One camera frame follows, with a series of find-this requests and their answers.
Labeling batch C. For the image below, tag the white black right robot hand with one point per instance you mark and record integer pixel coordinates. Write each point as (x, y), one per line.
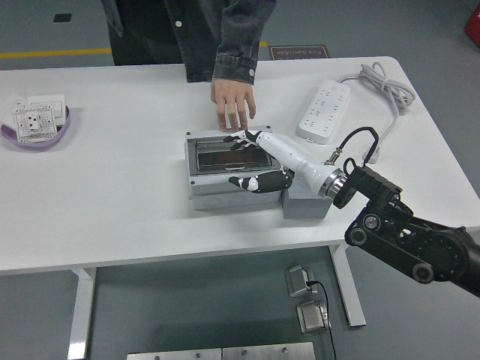
(288, 153)

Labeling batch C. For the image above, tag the person's left hand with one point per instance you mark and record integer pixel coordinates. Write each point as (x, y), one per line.
(232, 99)

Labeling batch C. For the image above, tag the grey junction box clear lid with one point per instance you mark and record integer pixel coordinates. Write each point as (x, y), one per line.
(210, 183)

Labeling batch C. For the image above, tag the person's left forearm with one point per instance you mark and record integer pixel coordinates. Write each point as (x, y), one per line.
(243, 41)

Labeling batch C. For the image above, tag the grey cube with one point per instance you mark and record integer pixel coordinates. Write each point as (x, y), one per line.
(303, 207)

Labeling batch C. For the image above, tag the white power strip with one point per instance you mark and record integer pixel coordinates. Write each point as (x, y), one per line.
(325, 108)

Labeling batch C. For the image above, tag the dark floor sign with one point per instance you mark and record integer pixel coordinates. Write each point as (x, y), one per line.
(299, 52)

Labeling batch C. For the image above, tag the person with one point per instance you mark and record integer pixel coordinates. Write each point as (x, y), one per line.
(157, 30)

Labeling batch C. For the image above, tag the metal floor socket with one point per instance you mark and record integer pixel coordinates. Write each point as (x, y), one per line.
(298, 281)
(311, 318)

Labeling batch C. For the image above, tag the white table leg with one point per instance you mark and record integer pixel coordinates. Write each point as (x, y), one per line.
(348, 285)
(81, 315)

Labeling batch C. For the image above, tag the purple shallow bowl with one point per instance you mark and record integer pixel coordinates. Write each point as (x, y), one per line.
(60, 133)

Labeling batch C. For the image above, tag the small black floor square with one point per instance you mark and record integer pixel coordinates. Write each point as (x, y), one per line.
(62, 18)

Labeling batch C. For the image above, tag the white socket module with grid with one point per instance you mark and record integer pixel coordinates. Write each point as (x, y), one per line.
(35, 123)

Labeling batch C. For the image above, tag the metal plate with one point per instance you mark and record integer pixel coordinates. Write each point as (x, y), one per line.
(268, 351)
(172, 354)

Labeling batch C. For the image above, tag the red object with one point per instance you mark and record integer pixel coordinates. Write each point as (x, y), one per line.
(473, 24)

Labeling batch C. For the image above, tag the white switch plate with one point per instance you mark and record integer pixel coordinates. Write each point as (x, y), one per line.
(10, 107)
(47, 102)

